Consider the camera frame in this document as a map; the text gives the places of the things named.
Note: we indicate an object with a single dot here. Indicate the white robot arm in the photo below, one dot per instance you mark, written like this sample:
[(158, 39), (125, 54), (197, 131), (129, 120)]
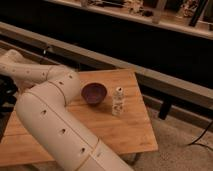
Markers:
[(42, 111)]

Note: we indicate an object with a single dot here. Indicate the purple bowl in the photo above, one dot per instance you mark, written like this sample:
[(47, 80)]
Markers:
[(94, 93)]

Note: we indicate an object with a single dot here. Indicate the wooden table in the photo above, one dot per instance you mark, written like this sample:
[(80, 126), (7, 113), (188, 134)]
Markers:
[(129, 132)]

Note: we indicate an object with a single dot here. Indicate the cluttered background shelf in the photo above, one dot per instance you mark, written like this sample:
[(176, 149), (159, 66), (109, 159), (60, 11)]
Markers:
[(180, 20)]

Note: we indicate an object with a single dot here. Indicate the long wooden bench rail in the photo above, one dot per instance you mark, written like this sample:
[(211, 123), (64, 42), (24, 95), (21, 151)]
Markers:
[(170, 90)]

